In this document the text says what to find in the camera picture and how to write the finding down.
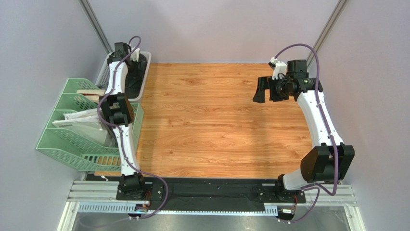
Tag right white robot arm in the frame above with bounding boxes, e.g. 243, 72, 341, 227
253, 57, 355, 201

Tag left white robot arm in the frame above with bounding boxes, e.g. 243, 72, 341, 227
97, 42, 148, 200

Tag white plastic basket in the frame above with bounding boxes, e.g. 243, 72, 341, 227
95, 51, 152, 103

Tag wooden block in rack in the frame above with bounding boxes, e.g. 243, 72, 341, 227
77, 89, 105, 103

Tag green file organizer rack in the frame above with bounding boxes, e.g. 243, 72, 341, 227
36, 78, 144, 172

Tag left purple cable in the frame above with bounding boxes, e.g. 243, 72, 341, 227
77, 36, 169, 229

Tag purple cable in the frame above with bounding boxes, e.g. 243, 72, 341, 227
77, 36, 169, 229
274, 43, 339, 224

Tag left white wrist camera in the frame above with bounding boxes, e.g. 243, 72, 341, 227
129, 48, 140, 62

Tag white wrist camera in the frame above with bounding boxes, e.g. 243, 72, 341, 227
129, 48, 140, 62
268, 57, 287, 80

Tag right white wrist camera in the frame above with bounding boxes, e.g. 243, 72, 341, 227
268, 57, 287, 80

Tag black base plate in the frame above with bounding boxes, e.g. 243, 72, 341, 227
86, 172, 307, 212

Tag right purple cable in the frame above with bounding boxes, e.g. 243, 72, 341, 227
274, 43, 339, 224

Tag aluminium rail frame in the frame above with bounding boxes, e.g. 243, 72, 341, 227
58, 177, 365, 231

